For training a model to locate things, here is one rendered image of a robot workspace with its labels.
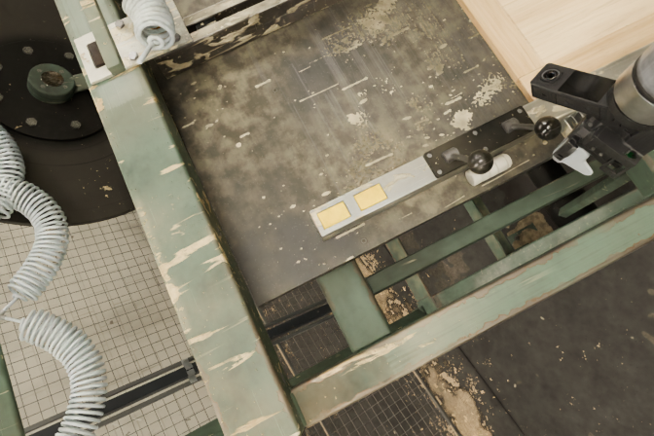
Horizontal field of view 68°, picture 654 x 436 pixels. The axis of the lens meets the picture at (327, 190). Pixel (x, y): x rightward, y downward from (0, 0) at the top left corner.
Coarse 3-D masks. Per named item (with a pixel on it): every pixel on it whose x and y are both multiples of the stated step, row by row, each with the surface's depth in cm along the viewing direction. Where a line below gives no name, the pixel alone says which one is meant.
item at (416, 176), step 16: (640, 48) 89; (608, 64) 88; (624, 64) 88; (528, 112) 86; (544, 112) 86; (560, 112) 86; (512, 144) 86; (416, 160) 84; (384, 176) 83; (400, 176) 83; (416, 176) 83; (432, 176) 83; (448, 176) 85; (352, 192) 83; (384, 192) 83; (400, 192) 82; (416, 192) 84; (320, 208) 82; (352, 208) 82; (368, 208) 82; (384, 208) 84; (320, 224) 81; (336, 224) 81; (352, 224) 83
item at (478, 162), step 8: (448, 152) 82; (456, 152) 82; (472, 152) 73; (480, 152) 72; (488, 152) 72; (448, 160) 82; (464, 160) 77; (472, 160) 72; (480, 160) 71; (488, 160) 71; (472, 168) 72; (480, 168) 72; (488, 168) 72
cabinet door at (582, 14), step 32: (480, 0) 96; (512, 0) 96; (544, 0) 96; (576, 0) 95; (608, 0) 95; (640, 0) 95; (480, 32) 95; (512, 32) 93; (544, 32) 93; (576, 32) 93; (608, 32) 93; (640, 32) 92; (512, 64) 91; (544, 64) 91; (576, 64) 91
